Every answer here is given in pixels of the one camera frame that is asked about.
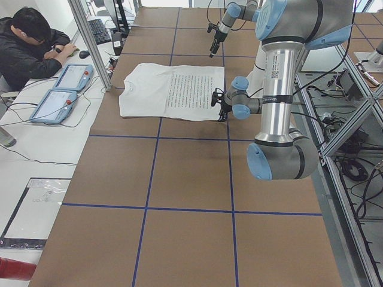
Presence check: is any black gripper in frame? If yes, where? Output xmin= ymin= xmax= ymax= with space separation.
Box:
xmin=218 ymin=99 xmax=232 ymax=122
xmin=209 ymin=29 xmax=227 ymax=57

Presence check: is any white long-sleeve printed shirt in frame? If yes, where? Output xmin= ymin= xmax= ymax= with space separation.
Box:
xmin=119 ymin=63 xmax=224 ymax=121

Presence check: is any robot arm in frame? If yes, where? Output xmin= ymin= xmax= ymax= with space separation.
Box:
xmin=207 ymin=1 xmax=260 ymax=58
xmin=210 ymin=1 xmax=354 ymax=181

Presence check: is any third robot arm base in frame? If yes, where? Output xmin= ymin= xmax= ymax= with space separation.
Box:
xmin=354 ymin=42 xmax=382 ymax=73

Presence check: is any black keyboard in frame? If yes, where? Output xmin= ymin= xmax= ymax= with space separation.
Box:
xmin=88 ymin=19 xmax=111 ymax=45

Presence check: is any black computer mouse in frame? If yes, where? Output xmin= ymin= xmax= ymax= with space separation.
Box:
xmin=78 ymin=50 xmax=90 ymax=59

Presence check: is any upper blue teach pendant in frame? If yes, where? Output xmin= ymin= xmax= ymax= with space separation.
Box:
xmin=53 ymin=64 xmax=93 ymax=92

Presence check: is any blue teach pendant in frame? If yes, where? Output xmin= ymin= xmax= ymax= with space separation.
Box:
xmin=53 ymin=64 xmax=93 ymax=92
xmin=29 ymin=89 xmax=78 ymax=124

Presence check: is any lower blue teach pendant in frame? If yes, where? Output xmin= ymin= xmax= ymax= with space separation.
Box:
xmin=29 ymin=89 xmax=78 ymax=124

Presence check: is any seated person in black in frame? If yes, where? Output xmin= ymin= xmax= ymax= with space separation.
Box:
xmin=1 ymin=7 xmax=77 ymax=91

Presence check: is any clear plastic sleeve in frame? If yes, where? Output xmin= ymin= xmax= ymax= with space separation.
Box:
xmin=1 ymin=178 xmax=71 ymax=250

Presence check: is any red fire extinguisher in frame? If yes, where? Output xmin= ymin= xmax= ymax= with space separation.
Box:
xmin=0 ymin=257 xmax=37 ymax=281

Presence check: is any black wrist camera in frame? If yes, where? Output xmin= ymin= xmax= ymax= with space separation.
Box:
xmin=211 ymin=87 xmax=224 ymax=107
xmin=207 ymin=22 xmax=220 ymax=33

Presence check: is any aluminium frame post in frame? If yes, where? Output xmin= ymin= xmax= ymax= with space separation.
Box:
xmin=68 ymin=0 xmax=111 ymax=91

